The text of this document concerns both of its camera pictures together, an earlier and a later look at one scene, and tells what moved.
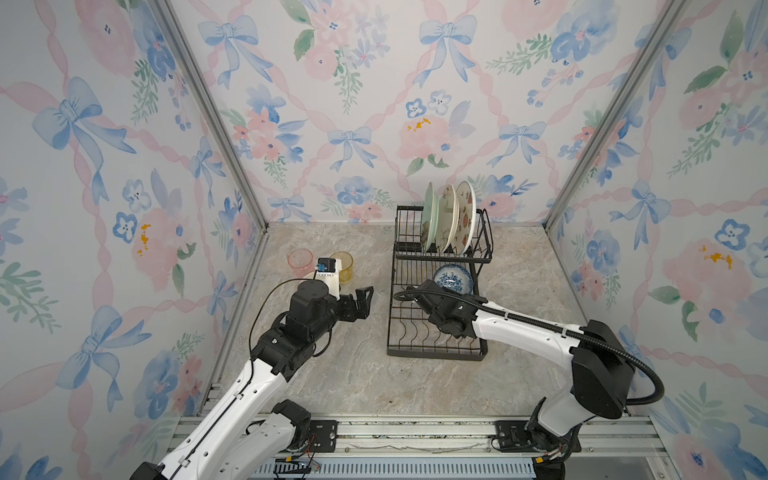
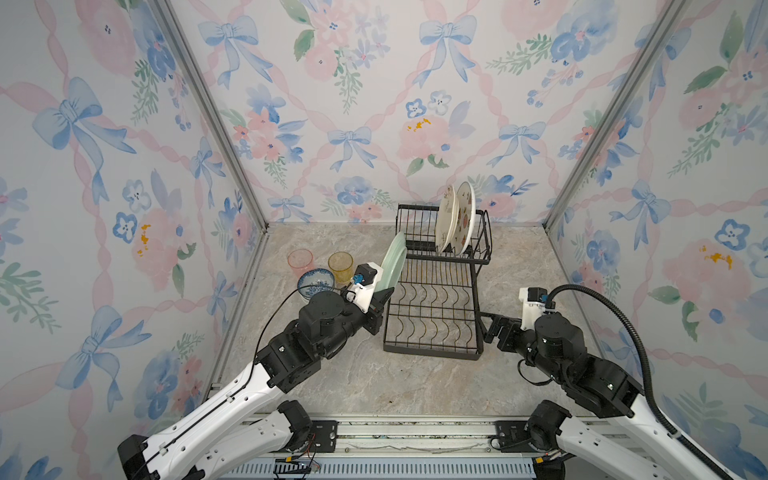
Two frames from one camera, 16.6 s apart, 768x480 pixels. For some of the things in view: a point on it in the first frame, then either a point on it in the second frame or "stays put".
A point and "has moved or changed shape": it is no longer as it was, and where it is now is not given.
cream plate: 447,219 stays put
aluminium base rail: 454,448 stays put
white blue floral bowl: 455,278 has moved or changed shape
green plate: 431,218 → 393,263
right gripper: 457,302 → 512,327
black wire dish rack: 410,333 stays put
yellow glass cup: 345,274 stays put
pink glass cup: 301,261 stays put
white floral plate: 467,207 stays put
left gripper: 362,305 → 373,312
